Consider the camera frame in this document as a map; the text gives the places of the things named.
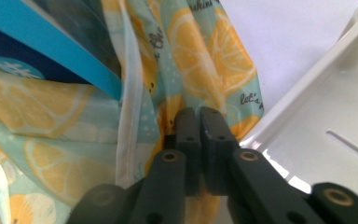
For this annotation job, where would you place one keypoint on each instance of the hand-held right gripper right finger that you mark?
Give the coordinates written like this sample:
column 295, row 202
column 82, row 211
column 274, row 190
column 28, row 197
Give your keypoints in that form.
column 219, row 155

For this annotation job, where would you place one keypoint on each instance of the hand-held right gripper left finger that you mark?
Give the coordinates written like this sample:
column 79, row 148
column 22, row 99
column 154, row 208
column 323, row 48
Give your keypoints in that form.
column 188, row 146

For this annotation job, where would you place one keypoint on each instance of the white plastic tray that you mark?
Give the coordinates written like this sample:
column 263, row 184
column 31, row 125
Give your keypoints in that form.
column 323, row 109

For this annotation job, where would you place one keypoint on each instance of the lemon print fabric bag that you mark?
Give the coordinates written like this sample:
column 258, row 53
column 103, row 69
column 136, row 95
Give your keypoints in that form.
column 59, row 130

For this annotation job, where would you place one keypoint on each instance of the blue box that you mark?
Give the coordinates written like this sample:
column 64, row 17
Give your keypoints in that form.
column 43, row 43

